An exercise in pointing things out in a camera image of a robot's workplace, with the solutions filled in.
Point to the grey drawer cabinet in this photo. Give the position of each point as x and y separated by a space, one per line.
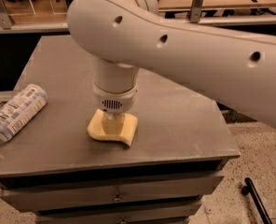
55 170

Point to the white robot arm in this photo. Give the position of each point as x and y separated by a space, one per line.
234 68

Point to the round metal drawer knob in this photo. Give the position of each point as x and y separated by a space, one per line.
117 198

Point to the metal railing frame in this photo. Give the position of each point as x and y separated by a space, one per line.
26 13

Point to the white gripper with vent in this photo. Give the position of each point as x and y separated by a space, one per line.
116 101

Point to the black stand leg with wheel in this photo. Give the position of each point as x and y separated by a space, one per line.
249 188

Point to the yellow wavy sponge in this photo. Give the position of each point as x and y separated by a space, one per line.
96 131

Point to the lower metal drawer knob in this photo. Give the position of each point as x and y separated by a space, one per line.
123 220

